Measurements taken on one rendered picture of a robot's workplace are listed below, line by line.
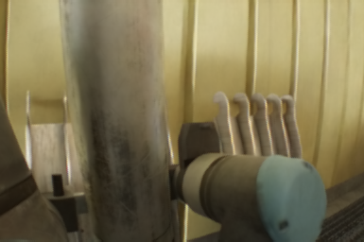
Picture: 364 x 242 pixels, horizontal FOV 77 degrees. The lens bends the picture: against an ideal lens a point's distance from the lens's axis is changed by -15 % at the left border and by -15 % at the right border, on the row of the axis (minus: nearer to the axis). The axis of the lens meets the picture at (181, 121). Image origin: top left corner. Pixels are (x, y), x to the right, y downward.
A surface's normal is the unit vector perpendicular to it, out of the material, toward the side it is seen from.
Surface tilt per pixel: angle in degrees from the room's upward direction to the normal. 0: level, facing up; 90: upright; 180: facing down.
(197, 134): 77
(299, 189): 72
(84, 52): 101
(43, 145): 63
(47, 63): 90
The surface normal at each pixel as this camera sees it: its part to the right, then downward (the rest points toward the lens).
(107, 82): 0.15, 0.32
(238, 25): 0.50, 0.15
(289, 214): 0.49, -0.18
